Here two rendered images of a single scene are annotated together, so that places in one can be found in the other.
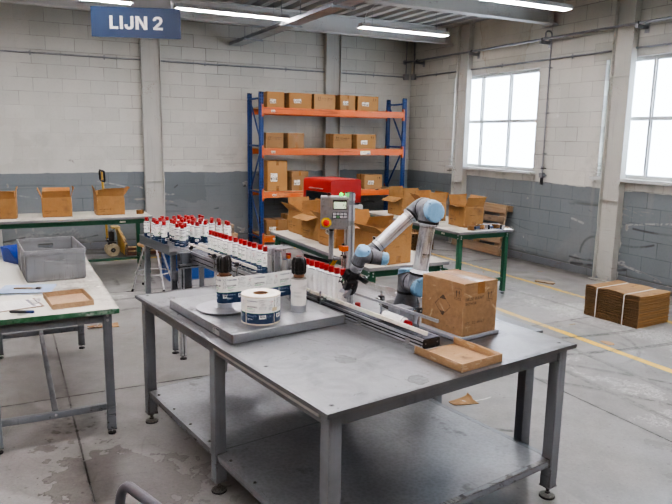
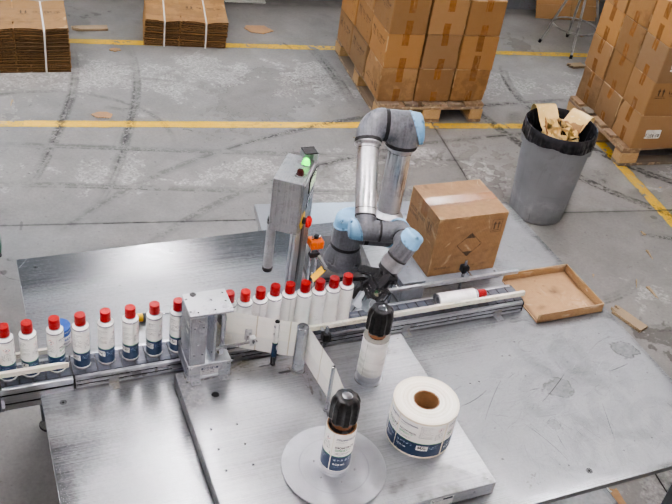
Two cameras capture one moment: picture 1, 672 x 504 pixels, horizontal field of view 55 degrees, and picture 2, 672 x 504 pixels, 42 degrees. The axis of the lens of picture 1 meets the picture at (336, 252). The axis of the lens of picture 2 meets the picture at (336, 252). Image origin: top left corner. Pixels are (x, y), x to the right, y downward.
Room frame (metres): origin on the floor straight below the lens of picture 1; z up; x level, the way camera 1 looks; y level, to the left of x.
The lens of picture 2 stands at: (3.27, 2.32, 2.88)
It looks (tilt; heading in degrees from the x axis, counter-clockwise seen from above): 36 degrees down; 279
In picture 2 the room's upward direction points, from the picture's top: 9 degrees clockwise
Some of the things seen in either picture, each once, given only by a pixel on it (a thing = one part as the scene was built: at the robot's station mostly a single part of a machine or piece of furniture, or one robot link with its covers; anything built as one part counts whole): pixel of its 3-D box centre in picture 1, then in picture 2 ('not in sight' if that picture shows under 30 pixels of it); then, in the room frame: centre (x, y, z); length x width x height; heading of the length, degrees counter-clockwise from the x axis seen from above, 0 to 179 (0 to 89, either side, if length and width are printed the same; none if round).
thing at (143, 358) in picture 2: (332, 304); (315, 329); (3.64, 0.02, 0.86); 1.65 x 0.08 x 0.04; 36
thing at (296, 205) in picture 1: (304, 215); not in sight; (6.99, 0.35, 0.97); 0.45 x 0.40 x 0.37; 119
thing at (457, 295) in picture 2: (397, 319); (460, 296); (3.18, -0.32, 0.91); 0.20 x 0.05 x 0.05; 35
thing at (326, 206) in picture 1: (334, 212); (293, 194); (3.78, 0.01, 1.38); 0.17 x 0.10 x 0.19; 91
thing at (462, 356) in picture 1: (457, 353); (552, 292); (2.83, -0.56, 0.85); 0.30 x 0.26 x 0.04; 36
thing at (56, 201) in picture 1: (56, 201); not in sight; (8.05, 3.50, 0.96); 0.43 x 0.42 x 0.37; 114
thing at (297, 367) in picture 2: not in sight; (300, 348); (3.64, 0.25, 0.97); 0.05 x 0.05 x 0.19
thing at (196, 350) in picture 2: (281, 267); (205, 333); (3.93, 0.34, 1.01); 0.14 x 0.13 x 0.26; 36
